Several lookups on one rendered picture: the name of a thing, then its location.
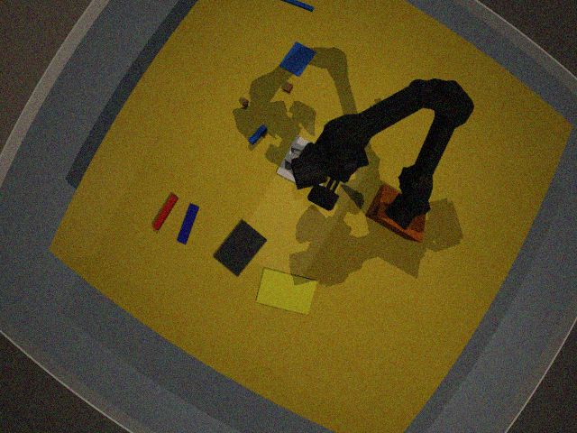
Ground red flat bar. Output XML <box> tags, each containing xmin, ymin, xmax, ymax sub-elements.
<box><xmin>153</xmin><ymin>194</ymin><xmax>178</xmax><ymax>230</ymax></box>

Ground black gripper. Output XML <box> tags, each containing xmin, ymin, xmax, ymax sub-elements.
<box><xmin>307</xmin><ymin>174</ymin><xmax>352</xmax><ymax>211</ymax></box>

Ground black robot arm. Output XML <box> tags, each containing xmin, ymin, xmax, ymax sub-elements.
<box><xmin>291</xmin><ymin>78</ymin><xmax>474</xmax><ymax>230</ymax></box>

